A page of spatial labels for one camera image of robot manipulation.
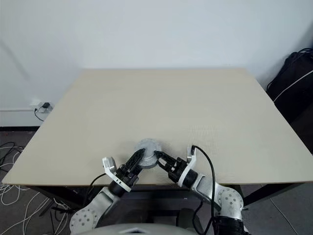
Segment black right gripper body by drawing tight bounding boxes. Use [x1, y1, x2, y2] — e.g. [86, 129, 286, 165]
[166, 158, 189, 184]

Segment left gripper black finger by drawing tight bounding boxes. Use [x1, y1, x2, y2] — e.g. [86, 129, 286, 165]
[133, 153, 147, 172]
[125, 148, 144, 170]

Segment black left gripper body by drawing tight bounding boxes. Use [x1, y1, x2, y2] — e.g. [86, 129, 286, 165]
[114, 163, 142, 189]

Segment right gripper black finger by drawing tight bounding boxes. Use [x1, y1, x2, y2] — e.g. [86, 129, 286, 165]
[157, 158, 172, 173]
[153, 150, 177, 164]

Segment grey toothed housing lid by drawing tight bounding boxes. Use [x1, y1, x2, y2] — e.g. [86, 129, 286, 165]
[134, 138, 162, 159]

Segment grey rounded robot torso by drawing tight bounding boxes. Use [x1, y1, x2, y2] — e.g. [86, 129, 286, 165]
[92, 215, 195, 235]

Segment black bag with white piping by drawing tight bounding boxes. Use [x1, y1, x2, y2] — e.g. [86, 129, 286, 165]
[266, 48, 313, 123]

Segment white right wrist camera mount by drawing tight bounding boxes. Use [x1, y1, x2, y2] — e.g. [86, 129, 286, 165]
[177, 145, 199, 188]

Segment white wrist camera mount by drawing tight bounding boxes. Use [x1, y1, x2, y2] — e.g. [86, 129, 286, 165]
[177, 145, 199, 188]
[102, 156, 133, 193]

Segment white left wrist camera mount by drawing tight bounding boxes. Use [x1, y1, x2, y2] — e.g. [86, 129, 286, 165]
[102, 156, 133, 193]

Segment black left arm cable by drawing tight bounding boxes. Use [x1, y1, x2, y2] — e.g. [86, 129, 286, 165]
[84, 173, 106, 204]

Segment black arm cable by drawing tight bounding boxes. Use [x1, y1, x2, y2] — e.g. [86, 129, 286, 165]
[84, 173, 106, 204]
[191, 145, 217, 231]

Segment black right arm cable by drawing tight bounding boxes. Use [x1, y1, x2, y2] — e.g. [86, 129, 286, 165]
[191, 145, 217, 231]

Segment black table frame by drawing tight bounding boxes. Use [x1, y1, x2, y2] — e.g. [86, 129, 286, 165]
[26, 180, 313, 217]

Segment black adapter cable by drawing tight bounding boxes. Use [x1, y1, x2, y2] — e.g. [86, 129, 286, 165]
[34, 107, 46, 122]

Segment white floor cable tangle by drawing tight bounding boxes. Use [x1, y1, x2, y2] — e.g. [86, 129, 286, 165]
[0, 143, 73, 235]

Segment white wall cable duct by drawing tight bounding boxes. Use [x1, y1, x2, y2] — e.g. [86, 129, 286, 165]
[0, 108, 35, 113]

